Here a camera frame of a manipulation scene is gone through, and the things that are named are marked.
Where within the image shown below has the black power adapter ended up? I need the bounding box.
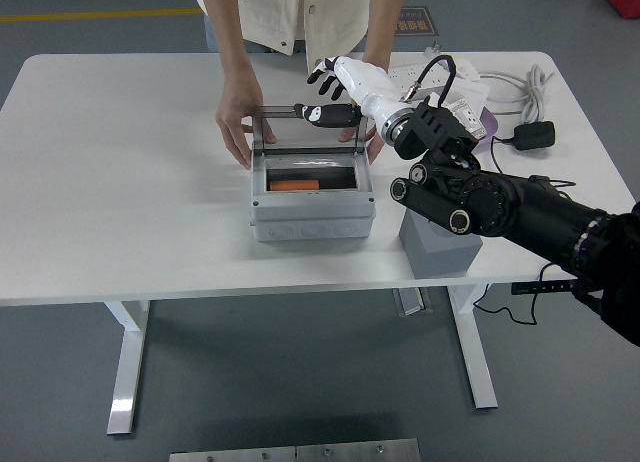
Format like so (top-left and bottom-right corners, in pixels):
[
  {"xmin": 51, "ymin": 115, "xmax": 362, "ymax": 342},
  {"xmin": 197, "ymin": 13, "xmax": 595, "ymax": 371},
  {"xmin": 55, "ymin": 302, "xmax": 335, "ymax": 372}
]
[{"xmin": 513, "ymin": 120, "xmax": 556, "ymax": 152}]

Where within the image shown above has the thin black adapter cable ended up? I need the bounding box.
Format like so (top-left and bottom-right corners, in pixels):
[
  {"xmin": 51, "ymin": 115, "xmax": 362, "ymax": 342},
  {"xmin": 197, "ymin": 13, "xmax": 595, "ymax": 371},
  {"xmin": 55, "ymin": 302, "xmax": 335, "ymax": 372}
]
[{"xmin": 489, "ymin": 134, "xmax": 576, "ymax": 188}]

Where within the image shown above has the person's left hand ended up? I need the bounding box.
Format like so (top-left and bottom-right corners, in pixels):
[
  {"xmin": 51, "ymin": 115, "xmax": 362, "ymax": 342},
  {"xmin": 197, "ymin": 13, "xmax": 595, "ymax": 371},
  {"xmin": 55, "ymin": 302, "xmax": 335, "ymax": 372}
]
[{"xmin": 338, "ymin": 125, "xmax": 385, "ymax": 166}]

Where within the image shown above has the black cable under table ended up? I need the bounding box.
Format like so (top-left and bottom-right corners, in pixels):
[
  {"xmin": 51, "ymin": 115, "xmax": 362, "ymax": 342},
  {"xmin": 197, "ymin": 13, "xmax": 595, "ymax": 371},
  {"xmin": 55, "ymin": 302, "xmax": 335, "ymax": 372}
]
[{"xmin": 472, "ymin": 281, "xmax": 541, "ymax": 327}]

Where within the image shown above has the grey metal plate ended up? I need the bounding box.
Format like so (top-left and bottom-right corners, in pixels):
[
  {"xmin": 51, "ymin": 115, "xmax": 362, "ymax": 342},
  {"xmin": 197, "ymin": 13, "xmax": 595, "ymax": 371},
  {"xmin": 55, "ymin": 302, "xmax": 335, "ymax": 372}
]
[
  {"xmin": 295, "ymin": 437, "xmax": 421, "ymax": 462},
  {"xmin": 168, "ymin": 445, "xmax": 297, "ymax": 462}
]

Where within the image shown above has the white table leg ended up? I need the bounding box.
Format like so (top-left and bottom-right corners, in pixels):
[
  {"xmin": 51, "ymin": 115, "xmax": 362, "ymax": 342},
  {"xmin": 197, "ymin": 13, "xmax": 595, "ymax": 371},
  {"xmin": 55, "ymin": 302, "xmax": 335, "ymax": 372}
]
[
  {"xmin": 103, "ymin": 299, "xmax": 152, "ymax": 436},
  {"xmin": 446, "ymin": 281, "xmax": 500, "ymax": 410}
]

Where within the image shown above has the grey plastic enclosure box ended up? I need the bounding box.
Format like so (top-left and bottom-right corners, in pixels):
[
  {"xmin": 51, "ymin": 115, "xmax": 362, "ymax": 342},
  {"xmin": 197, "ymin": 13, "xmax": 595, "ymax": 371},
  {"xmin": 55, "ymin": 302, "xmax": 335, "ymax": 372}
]
[{"xmin": 249, "ymin": 151, "xmax": 377, "ymax": 242}]

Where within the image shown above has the person's torso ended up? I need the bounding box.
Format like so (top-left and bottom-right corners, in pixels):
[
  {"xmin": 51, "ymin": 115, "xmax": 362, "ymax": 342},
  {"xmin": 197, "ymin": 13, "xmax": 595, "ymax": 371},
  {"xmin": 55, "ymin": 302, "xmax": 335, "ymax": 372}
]
[{"xmin": 194, "ymin": 0, "xmax": 411, "ymax": 71}]

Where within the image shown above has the grey metal floor box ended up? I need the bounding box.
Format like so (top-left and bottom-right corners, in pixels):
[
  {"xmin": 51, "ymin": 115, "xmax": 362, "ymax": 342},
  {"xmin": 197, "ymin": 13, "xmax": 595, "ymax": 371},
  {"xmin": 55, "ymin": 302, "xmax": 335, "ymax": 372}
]
[{"xmin": 392, "ymin": 285, "xmax": 434, "ymax": 317}]

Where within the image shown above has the brown floor sign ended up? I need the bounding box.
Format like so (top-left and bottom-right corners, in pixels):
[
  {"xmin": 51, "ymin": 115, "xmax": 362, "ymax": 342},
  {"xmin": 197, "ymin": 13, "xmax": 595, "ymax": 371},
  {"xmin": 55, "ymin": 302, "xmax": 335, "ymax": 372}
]
[{"xmin": 394, "ymin": 5, "xmax": 440, "ymax": 38}]

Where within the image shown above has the white socket panel with label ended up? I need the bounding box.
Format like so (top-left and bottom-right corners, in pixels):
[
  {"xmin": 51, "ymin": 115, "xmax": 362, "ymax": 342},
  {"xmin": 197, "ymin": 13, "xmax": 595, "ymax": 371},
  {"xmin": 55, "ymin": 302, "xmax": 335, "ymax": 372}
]
[{"xmin": 444, "ymin": 100, "xmax": 487, "ymax": 141}]

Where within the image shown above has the grey foam block holder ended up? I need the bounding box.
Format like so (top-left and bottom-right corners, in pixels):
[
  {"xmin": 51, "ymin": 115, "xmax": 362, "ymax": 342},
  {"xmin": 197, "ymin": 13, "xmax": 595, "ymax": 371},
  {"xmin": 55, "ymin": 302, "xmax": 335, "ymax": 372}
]
[{"xmin": 398, "ymin": 209, "xmax": 485, "ymax": 279}]

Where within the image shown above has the white rectangular wall plug panel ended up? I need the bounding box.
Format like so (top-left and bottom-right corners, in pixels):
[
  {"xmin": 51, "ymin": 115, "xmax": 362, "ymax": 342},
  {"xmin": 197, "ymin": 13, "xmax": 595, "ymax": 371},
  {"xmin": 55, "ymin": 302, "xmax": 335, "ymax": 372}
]
[{"xmin": 452, "ymin": 59, "xmax": 481, "ymax": 82}]

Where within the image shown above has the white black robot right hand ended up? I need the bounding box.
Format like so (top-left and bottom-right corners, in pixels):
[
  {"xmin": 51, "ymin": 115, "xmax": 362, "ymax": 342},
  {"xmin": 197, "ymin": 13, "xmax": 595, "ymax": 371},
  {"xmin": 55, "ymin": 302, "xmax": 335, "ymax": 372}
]
[{"xmin": 293, "ymin": 55, "xmax": 407, "ymax": 133}]

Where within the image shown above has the large white square socket panel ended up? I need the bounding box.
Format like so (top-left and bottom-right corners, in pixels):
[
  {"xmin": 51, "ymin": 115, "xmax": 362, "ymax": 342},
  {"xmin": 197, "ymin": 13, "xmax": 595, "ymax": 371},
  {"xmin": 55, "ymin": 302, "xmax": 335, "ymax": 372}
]
[{"xmin": 449, "ymin": 79, "xmax": 491, "ymax": 114}]

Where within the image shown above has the orange cylindrical battery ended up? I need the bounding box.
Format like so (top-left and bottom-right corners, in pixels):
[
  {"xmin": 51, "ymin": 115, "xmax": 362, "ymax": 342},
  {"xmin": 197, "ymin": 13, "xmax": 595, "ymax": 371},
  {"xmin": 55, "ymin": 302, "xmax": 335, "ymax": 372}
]
[{"xmin": 268, "ymin": 179, "xmax": 320, "ymax": 192}]

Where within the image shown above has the white power strip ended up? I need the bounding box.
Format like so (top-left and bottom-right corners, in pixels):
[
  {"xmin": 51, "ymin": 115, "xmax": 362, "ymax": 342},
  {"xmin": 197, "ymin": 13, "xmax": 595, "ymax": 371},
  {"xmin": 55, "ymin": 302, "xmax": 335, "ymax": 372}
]
[{"xmin": 387, "ymin": 64, "xmax": 449, "ymax": 91}]

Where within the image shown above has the white power cord with plug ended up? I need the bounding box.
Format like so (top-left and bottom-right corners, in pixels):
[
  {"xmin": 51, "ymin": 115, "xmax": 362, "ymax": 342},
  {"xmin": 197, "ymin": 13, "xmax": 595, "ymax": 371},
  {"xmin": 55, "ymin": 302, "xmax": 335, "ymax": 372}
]
[{"xmin": 423, "ymin": 41, "xmax": 557, "ymax": 126}]

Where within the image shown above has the smoky transparent hinged box lid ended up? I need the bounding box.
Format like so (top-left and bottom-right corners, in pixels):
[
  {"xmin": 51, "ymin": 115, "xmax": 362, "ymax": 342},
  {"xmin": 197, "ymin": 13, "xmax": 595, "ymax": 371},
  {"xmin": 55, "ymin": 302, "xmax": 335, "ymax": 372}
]
[{"xmin": 252, "ymin": 104, "xmax": 369, "ymax": 156}]

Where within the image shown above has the person's right hand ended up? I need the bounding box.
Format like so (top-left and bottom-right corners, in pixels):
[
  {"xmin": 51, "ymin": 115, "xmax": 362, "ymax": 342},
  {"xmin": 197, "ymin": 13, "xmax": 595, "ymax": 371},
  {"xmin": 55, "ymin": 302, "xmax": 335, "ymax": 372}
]
[{"xmin": 215, "ymin": 79, "xmax": 277, "ymax": 171}]

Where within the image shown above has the black table control panel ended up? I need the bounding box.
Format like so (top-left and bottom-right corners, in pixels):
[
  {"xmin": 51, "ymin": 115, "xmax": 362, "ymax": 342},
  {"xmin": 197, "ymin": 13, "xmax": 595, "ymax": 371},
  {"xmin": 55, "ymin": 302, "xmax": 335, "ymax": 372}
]
[{"xmin": 511, "ymin": 280, "xmax": 579, "ymax": 295}]

